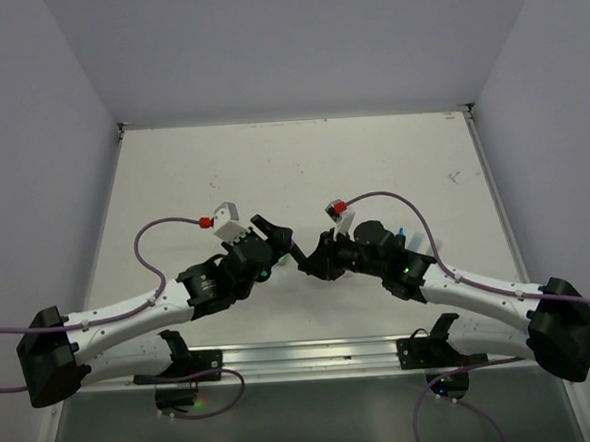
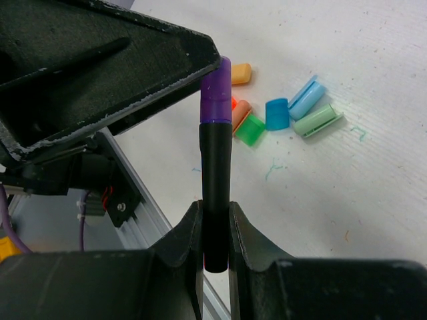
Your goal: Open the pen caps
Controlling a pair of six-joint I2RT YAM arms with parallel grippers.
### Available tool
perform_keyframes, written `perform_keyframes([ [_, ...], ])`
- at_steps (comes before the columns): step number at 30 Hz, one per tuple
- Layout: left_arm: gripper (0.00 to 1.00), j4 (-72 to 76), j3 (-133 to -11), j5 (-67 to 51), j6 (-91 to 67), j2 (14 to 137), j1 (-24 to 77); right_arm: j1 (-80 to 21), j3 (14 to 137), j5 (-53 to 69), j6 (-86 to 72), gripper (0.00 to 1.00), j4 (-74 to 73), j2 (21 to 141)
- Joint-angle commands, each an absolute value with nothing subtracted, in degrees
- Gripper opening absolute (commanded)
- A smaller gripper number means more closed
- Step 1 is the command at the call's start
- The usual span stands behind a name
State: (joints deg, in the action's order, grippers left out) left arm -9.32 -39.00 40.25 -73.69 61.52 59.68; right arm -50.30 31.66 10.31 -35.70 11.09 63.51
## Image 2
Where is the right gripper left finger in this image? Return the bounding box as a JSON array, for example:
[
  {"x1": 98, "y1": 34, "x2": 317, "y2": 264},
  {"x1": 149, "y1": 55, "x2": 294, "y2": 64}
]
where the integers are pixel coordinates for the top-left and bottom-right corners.
[{"x1": 1, "y1": 202, "x2": 203, "y2": 319}]

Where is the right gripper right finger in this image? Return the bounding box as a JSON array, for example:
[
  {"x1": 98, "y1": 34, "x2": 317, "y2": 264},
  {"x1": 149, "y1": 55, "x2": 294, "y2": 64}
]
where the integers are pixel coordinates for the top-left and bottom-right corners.
[{"x1": 229, "y1": 202, "x2": 426, "y2": 319}]

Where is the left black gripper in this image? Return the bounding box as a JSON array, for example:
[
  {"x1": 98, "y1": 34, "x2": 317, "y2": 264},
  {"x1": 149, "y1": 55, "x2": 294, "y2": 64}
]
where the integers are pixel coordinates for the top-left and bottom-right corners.
[{"x1": 1, "y1": 1, "x2": 220, "y2": 195}]

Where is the purple-capped marker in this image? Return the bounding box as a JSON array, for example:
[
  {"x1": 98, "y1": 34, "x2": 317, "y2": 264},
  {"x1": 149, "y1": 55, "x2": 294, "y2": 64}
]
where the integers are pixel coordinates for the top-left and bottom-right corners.
[{"x1": 199, "y1": 57, "x2": 233, "y2": 273}]

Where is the green highlighter cap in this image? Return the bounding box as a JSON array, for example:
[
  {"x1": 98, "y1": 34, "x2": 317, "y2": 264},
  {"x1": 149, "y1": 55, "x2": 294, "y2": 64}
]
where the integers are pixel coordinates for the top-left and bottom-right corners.
[{"x1": 235, "y1": 114, "x2": 266, "y2": 147}]

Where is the light green pen cap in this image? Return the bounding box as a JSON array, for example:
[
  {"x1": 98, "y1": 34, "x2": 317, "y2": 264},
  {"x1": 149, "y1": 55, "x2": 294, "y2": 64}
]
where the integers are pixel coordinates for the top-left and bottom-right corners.
[{"x1": 293, "y1": 104, "x2": 344, "y2": 138}]

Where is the blue highlighter cap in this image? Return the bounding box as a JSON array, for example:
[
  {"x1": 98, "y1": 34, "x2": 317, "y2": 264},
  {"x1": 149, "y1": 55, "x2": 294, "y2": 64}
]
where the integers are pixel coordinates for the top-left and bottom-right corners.
[{"x1": 265, "y1": 98, "x2": 290, "y2": 131}]

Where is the orange highlighter cap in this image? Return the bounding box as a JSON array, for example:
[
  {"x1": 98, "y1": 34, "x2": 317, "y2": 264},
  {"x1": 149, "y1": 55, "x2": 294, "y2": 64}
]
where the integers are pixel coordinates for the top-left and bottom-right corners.
[{"x1": 232, "y1": 97, "x2": 238, "y2": 110}]

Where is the yellow marker cap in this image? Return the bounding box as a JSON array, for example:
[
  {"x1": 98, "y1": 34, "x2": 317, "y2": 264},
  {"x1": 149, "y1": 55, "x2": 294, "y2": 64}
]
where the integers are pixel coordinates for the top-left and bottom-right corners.
[{"x1": 231, "y1": 63, "x2": 252, "y2": 85}]

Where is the light blue pen cap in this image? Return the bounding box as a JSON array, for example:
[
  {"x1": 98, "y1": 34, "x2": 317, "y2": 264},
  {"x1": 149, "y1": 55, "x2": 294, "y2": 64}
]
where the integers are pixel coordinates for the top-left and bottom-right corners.
[{"x1": 288, "y1": 75, "x2": 326, "y2": 121}]

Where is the aluminium front rail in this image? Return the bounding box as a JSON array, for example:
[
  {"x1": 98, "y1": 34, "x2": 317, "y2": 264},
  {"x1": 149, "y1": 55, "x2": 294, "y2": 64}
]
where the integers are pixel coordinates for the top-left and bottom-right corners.
[{"x1": 6, "y1": 128, "x2": 231, "y2": 320}]

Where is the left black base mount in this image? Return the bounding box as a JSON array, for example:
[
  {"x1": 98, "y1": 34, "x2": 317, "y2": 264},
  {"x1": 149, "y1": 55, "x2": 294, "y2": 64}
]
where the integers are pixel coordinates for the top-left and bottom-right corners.
[{"x1": 83, "y1": 185, "x2": 141, "y2": 228}]

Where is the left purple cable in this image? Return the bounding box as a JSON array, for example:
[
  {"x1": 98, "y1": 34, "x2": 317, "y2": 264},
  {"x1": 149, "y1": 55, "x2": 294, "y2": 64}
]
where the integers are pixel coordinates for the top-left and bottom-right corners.
[{"x1": 0, "y1": 183, "x2": 91, "y2": 254}]

